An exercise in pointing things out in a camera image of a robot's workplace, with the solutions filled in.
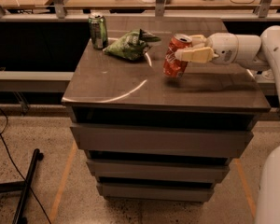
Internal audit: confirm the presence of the grey drawer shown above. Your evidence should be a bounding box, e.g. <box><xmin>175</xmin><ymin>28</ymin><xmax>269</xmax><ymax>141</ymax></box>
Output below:
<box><xmin>97</xmin><ymin>183</ymin><xmax>214</xmax><ymax>203</ymax></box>
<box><xmin>87</xmin><ymin>159</ymin><xmax>230</xmax><ymax>183</ymax></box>
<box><xmin>71</xmin><ymin>123</ymin><xmax>253</xmax><ymax>158</ymax></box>

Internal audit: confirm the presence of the black floor cable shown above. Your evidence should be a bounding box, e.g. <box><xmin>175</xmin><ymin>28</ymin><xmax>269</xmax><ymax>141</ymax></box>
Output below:
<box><xmin>0</xmin><ymin>104</ymin><xmax>53</xmax><ymax>224</ymax></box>

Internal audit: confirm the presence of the bottom grey drawer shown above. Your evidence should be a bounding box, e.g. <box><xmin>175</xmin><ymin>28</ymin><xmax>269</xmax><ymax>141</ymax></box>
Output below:
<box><xmin>97</xmin><ymin>183</ymin><xmax>214</xmax><ymax>203</ymax></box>

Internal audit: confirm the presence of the green soda can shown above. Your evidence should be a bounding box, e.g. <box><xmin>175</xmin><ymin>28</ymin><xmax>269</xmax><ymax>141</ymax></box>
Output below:
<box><xmin>89</xmin><ymin>13</ymin><xmax>108</xmax><ymax>49</ymax></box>

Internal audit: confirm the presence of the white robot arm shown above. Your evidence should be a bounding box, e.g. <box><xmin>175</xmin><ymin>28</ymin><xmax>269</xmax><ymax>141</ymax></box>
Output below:
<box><xmin>174</xmin><ymin>25</ymin><xmax>280</xmax><ymax>224</ymax></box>

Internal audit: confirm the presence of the green chip bag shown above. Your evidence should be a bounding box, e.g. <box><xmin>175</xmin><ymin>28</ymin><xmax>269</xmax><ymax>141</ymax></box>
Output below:
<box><xmin>103</xmin><ymin>29</ymin><xmax>161</xmax><ymax>61</ymax></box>

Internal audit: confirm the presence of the middle grey drawer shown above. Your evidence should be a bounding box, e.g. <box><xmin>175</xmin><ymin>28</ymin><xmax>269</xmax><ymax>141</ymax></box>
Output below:
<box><xmin>87</xmin><ymin>159</ymin><xmax>230</xmax><ymax>183</ymax></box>

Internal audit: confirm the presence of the red coke can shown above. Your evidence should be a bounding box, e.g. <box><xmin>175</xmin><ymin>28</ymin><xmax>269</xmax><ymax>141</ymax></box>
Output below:
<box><xmin>163</xmin><ymin>34</ymin><xmax>192</xmax><ymax>78</ymax></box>

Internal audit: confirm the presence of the grey metal rail post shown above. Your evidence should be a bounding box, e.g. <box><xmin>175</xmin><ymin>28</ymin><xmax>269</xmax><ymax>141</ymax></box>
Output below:
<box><xmin>155</xmin><ymin>0</ymin><xmax>165</xmax><ymax>17</ymax></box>

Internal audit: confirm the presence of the black metal stand base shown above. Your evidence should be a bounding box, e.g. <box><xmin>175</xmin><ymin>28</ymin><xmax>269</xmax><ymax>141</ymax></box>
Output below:
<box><xmin>0</xmin><ymin>148</ymin><xmax>44</xmax><ymax>224</ymax></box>

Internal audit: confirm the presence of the top grey drawer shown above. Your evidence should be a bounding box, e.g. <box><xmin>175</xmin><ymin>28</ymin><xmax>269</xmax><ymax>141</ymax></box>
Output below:
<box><xmin>71</xmin><ymin>123</ymin><xmax>253</xmax><ymax>158</ymax></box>

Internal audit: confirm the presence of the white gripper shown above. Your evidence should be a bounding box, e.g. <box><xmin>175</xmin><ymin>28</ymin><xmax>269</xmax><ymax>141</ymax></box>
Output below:
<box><xmin>175</xmin><ymin>33</ymin><xmax>238</xmax><ymax>64</ymax></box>

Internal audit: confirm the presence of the grey drawer cabinet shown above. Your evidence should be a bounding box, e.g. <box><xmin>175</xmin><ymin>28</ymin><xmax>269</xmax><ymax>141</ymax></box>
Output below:
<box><xmin>63</xmin><ymin>17</ymin><xmax>270</xmax><ymax>189</ymax></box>

